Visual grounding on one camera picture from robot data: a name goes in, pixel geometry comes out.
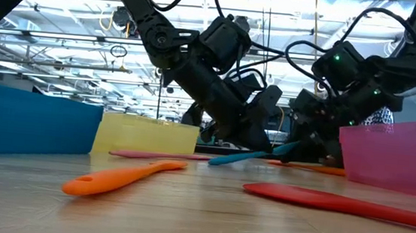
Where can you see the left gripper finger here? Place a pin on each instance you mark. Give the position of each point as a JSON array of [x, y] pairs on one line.
[[255, 139], [216, 134]]

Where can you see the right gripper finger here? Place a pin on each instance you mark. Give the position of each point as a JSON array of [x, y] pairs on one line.
[[331, 153], [297, 150]]

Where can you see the orange angled silicone spatula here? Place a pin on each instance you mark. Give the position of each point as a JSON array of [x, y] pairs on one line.
[[320, 169]]

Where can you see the blue silicone spatula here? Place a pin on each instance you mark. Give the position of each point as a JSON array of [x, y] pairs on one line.
[[234, 159]]

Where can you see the red silicone spatula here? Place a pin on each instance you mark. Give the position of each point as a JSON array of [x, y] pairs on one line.
[[317, 199]]

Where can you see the red translucent plastic bin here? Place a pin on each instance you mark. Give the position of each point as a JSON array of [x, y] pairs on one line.
[[397, 159]]

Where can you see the pink silicone spatula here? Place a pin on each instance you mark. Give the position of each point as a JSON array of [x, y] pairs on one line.
[[151, 155]]

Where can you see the yellow translucent plastic bin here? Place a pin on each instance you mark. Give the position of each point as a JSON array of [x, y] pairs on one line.
[[145, 137]]

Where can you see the orange rounded silicone spatula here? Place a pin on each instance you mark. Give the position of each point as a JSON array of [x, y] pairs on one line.
[[119, 178]]

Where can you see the blue plastic bin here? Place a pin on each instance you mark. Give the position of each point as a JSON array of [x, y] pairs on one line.
[[33, 124]]

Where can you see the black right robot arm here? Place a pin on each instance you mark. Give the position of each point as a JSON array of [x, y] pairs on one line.
[[405, 62]]

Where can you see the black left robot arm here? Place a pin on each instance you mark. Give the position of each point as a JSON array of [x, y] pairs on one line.
[[155, 32]]

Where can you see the person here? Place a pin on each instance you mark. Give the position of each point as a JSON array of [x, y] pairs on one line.
[[379, 116]]

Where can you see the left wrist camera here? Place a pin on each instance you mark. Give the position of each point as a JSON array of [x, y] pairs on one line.
[[268, 99]]

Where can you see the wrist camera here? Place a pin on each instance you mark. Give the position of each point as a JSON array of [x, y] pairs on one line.
[[305, 102], [268, 99]]

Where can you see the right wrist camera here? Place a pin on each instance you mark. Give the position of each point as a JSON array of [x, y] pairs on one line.
[[305, 102]]

